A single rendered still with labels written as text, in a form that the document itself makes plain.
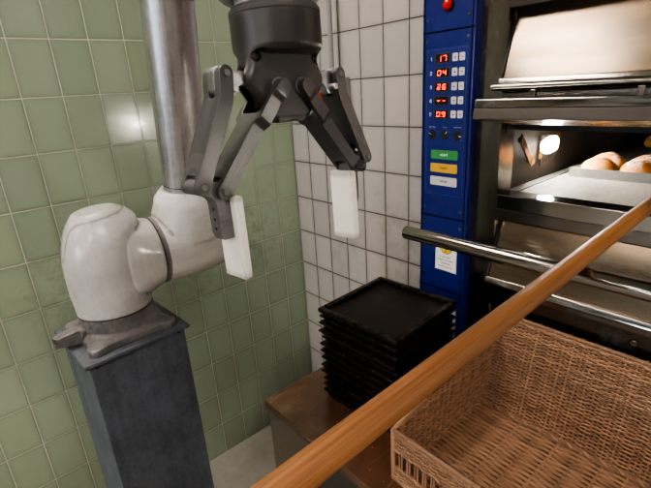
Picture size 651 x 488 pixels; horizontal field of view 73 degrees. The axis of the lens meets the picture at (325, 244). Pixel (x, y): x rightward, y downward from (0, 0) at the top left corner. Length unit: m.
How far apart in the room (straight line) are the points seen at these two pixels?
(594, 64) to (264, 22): 0.88
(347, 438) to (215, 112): 0.28
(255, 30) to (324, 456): 0.34
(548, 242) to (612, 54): 0.45
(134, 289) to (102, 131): 0.67
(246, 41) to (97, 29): 1.20
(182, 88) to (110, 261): 0.37
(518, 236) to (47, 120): 1.35
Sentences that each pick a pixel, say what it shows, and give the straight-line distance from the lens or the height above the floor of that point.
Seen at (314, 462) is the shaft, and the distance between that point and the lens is 0.39.
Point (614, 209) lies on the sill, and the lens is 1.19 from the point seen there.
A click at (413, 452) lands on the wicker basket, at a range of 1.09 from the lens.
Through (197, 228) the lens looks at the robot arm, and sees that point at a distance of 1.00.
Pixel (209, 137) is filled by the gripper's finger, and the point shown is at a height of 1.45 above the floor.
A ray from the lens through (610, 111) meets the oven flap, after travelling 1.00.
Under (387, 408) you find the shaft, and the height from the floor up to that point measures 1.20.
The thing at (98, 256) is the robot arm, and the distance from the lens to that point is 0.96.
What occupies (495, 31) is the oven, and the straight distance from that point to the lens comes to 1.27.
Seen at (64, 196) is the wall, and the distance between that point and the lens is 1.52.
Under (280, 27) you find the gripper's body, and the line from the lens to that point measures 0.37.
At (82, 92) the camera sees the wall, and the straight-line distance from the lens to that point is 1.53.
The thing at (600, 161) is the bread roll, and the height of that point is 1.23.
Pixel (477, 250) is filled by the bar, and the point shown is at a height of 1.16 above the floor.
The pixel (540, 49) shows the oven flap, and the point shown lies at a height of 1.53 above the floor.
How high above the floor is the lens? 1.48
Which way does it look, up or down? 19 degrees down
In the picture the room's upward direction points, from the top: 4 degrees counter-clockwise
